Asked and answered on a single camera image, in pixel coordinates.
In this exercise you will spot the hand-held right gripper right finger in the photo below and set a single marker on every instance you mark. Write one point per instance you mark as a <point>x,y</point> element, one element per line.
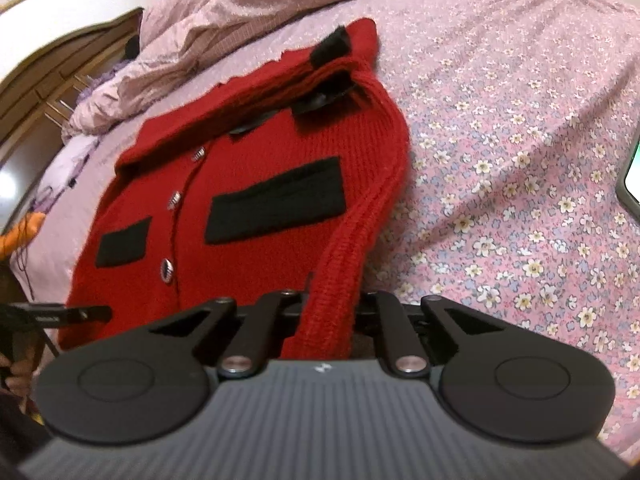
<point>387,317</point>

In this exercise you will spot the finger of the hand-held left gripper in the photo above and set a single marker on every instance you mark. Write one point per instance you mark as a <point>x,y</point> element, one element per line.
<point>82,314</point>

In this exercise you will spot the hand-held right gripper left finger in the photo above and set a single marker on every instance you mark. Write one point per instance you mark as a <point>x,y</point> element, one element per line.
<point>277,312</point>

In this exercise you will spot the red knit cardigan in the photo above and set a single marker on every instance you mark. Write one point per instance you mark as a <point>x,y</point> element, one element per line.
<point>250,195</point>

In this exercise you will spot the person's left hand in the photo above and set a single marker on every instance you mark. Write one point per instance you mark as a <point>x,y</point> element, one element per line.
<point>19,374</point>

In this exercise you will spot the orange plush toy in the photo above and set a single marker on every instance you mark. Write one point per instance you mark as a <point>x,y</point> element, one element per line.
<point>22,232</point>

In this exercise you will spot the purple ruffled pillow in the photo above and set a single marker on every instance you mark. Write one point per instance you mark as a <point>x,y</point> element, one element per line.
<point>55,170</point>

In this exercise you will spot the pink floral bed sheet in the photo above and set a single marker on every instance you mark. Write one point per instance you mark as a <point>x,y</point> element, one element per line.
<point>500,135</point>

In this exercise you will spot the wooden headboard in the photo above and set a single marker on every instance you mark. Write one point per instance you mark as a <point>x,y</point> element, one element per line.
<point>55,70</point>

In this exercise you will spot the smartphone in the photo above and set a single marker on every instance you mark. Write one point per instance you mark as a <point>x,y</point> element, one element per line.
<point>631,176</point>

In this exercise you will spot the pink floral duvet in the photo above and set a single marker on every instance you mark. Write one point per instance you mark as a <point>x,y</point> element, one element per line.
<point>240,15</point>

